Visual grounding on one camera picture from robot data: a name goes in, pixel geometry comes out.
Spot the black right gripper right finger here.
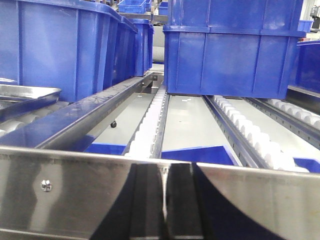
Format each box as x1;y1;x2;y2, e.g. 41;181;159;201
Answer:
166;163;281;240

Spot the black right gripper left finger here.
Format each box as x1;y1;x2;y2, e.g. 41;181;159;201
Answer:
90;163;164;240

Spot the large silver tray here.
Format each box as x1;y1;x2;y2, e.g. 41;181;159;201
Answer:
0;84;62;122

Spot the lower blue bin centre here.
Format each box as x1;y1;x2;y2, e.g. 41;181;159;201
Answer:
161;145;240;166

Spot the blue bin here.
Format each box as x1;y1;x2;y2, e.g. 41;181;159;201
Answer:
84;142;126;155
161;145;240;166
293;157;320;173

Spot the lower blue bin left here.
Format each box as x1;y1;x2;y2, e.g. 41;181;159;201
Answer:
84;142;126;155

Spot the white roller track middle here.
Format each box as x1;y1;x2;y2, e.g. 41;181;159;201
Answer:
122;86;170;159

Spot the white roller track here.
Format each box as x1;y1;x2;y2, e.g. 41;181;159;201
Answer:
122;86;170;159
202;95;309;173

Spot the white roller track right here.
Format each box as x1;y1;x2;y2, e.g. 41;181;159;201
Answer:
202;95;309;173

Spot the lower blue bin right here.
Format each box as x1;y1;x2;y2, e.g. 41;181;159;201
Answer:
293;157;320;173

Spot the large blue crate right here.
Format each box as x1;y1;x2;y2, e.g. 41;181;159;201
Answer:
163;0;305;99

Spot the large blue crate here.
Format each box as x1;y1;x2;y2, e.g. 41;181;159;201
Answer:
163;0;305;99
0;0;137;102

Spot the large blue crate left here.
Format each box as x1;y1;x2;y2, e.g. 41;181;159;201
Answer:
0;0;137;102

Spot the stainless steel shelf front rail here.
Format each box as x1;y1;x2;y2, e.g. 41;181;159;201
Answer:
0;146;320;240

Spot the steel divider rail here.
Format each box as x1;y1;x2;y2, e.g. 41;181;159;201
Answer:
0;72;156;150

